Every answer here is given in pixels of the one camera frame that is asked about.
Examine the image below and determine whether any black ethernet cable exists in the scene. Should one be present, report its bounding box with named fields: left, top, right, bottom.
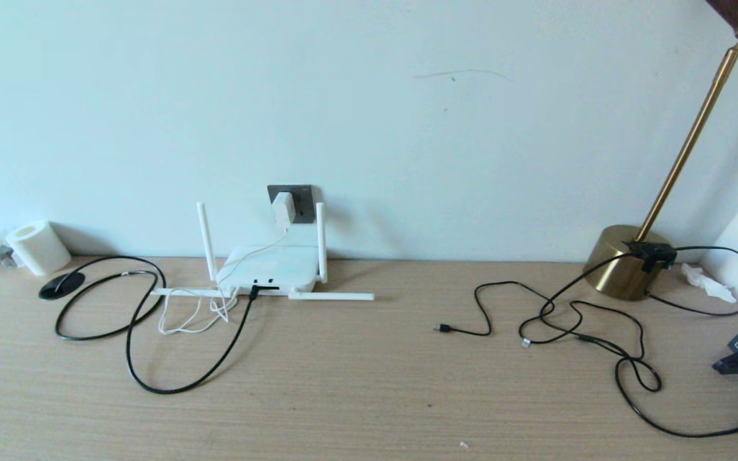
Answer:
left=55, top=256, right=262, bottom=394

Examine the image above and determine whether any white power adapter with cord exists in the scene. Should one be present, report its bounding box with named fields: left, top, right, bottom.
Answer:
left=158, top=227, right=290, bottom=336

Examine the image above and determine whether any white router with antennas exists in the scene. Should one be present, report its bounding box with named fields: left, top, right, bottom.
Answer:
left=151, top=202, right=376, bottom=302

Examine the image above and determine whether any brass desk lamp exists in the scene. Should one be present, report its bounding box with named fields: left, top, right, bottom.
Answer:
left=585, top=0, right=738, bottom=302

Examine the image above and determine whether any black oval desk grommet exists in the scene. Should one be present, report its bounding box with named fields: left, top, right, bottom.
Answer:
left=38, top=272, right=85, bottom=301

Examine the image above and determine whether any white paper roll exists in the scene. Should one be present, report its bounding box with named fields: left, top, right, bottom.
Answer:
left=5, top=220, right=72, bottom=277

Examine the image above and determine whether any crumpled white tissue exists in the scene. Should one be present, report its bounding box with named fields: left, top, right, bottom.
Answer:
left=682, top=263, right=738, bottom=303

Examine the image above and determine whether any grey wall socket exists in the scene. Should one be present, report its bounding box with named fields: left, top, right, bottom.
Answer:
left=268, top=185, right=315, bottom=224

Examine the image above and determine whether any thin black USB cable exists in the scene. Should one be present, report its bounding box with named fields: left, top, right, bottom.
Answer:
left=434, top=280, right=664, bottom=392

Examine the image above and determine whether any black cable with white tip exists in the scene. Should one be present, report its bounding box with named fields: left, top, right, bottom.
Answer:
left=520, top=253, right=639, bottom=348

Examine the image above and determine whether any black lamp cord switch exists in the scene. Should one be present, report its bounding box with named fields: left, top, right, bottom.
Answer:
left=628, top=240, right=678, bottom=272

